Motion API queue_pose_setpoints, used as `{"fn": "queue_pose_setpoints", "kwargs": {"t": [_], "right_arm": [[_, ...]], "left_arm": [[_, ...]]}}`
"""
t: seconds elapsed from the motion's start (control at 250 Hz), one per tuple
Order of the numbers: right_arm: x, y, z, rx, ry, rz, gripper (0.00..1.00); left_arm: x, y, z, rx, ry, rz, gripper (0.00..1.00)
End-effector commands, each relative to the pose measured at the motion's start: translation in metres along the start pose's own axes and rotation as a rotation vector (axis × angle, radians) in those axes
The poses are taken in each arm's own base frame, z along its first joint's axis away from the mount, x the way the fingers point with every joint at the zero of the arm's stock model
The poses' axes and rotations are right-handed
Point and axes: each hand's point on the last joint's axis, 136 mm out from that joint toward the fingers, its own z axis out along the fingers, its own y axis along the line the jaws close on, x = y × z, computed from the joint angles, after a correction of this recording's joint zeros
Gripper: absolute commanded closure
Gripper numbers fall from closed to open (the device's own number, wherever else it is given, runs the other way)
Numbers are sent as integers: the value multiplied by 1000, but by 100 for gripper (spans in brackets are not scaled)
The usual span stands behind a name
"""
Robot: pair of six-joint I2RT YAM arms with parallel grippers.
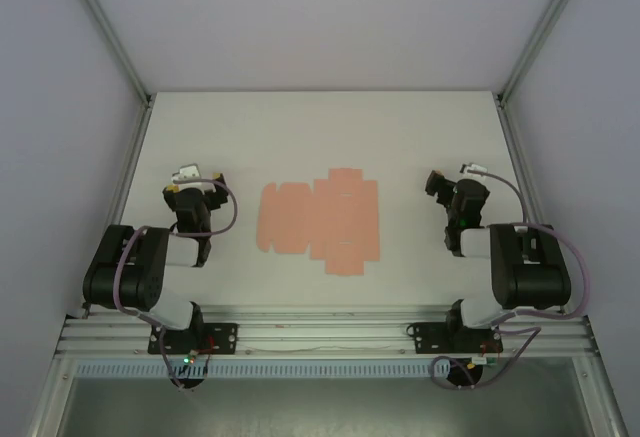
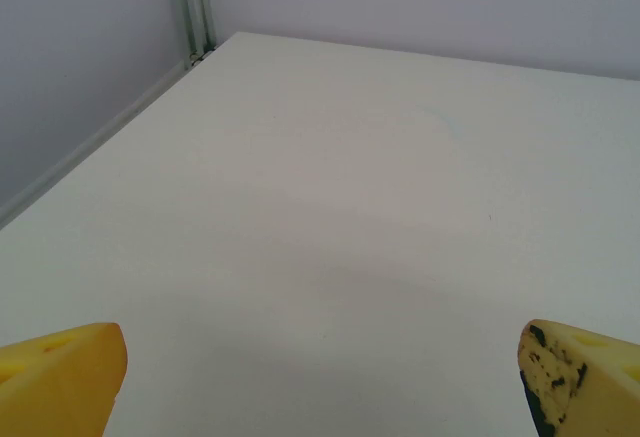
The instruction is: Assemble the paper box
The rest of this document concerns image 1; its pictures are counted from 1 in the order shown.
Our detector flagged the pink cardboard box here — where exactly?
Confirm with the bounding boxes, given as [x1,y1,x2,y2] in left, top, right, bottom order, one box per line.
[256,167,381,278]

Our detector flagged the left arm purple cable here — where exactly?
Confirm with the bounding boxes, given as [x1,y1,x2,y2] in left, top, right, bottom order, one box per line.
[113,179,239,393]

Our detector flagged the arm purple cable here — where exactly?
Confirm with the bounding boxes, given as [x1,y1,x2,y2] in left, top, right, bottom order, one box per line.
[113,179,239,393]
[430,169,591,391]

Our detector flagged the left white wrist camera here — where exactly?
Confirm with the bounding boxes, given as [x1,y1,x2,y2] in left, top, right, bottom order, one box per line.
[171,161,202,184]

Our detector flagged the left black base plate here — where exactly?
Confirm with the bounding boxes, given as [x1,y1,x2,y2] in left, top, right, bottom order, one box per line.
[147,322,239,356]

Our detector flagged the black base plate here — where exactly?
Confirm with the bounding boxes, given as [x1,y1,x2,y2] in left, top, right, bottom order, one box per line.
[407,321,503,356]
[147,322,239,356]

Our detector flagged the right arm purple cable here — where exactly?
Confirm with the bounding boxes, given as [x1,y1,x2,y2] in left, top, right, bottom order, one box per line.
[430,169,591,391]

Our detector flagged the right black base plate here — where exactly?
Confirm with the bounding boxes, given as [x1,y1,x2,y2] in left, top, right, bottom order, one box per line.
[407,321,503,356]

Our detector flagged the aluminium frame post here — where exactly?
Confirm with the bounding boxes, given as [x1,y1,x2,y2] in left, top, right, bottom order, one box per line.
[497,0,596,106]
[62,0,154,108]

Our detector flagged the aluminium mounting rail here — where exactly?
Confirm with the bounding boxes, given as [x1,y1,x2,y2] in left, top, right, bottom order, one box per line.
[53,306,599,358]

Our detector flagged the slotted grey cable duct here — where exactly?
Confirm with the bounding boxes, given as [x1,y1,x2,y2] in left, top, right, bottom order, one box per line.
[74,361,454,379]

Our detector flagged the grey metal frame leg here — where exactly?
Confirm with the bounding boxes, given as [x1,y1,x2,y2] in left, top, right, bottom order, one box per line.
[572,356,629,437]
[27,356,76,437]

